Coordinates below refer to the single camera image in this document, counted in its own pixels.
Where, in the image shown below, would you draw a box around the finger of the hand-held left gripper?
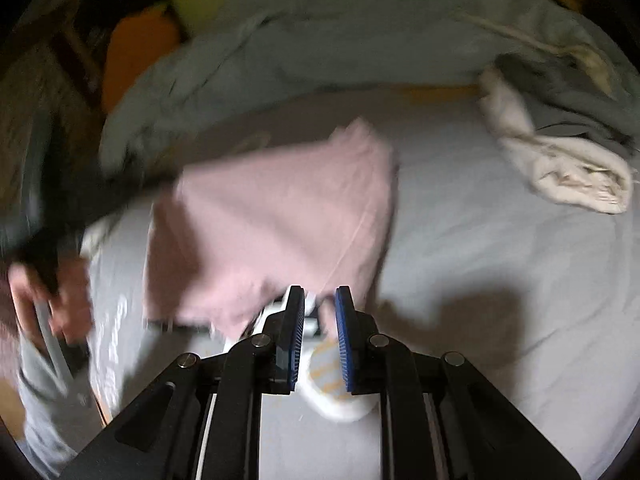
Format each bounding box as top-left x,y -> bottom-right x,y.
75,167 -> 182,233

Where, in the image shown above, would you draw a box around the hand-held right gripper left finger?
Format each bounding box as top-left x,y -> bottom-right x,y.
60,286 -> 306,480

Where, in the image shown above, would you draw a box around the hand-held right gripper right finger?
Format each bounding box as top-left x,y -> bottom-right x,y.
335,286 -> 583,480

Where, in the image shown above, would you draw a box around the white yellow-striped sock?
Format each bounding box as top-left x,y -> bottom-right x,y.
222,295 -> 381,423

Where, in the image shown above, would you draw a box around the pink t-shirt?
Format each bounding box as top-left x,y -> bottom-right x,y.
142,119 -> 401,342

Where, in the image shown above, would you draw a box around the person's left hand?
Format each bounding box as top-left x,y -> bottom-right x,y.
7,255 -> 95,347

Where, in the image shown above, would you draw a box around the orange pillow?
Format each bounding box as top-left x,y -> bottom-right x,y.
100,2 -> 184,112

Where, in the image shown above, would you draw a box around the light grey bed sheet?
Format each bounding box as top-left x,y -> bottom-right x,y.
85,85 -> 640,480

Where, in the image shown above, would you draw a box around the person's grey pants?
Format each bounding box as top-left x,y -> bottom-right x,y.
17,330 -> 122,480

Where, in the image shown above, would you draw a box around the grey crumpled cloth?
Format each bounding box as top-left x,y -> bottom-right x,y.
100,0 -> 640,167

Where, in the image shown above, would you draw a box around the folded white cloth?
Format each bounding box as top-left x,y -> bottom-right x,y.
477,67 -> 634,217

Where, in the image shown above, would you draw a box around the folded dark grey cloth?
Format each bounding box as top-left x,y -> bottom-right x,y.
495,52 -> 637,152

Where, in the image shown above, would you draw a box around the beige fabric strap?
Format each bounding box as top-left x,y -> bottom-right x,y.
462,10 -> 614,94

